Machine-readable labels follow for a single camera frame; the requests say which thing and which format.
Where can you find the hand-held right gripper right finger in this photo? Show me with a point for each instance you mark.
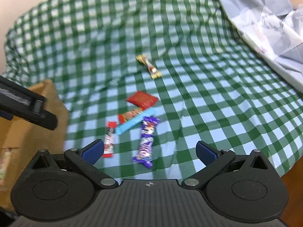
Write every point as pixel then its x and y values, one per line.
pixel 207 155

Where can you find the purple snack bar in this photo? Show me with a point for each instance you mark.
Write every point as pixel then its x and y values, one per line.
pixel 146 139

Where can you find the orange snack bar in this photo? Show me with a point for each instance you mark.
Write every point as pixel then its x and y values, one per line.
pixel 130 115

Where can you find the light blue snack bar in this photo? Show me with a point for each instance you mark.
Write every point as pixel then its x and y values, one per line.
pixel 132 123

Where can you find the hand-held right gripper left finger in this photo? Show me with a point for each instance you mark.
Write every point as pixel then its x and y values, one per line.
pixel 92 152

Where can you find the red square snack packet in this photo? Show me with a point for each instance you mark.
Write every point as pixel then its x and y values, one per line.
pixel 142 99

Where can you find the green checked bed cover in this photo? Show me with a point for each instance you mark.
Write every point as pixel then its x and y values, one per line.
pixel 213 99

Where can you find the yellow snack packet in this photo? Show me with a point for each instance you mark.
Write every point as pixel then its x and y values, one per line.
pixel 148 63

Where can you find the red-white snack bar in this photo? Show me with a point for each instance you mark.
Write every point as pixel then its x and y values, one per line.
pixel 109 141

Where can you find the cardboard box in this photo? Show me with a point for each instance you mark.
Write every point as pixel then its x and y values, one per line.
pixel 28 141

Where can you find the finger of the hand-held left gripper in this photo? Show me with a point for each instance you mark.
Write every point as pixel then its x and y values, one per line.
pixel 46 121

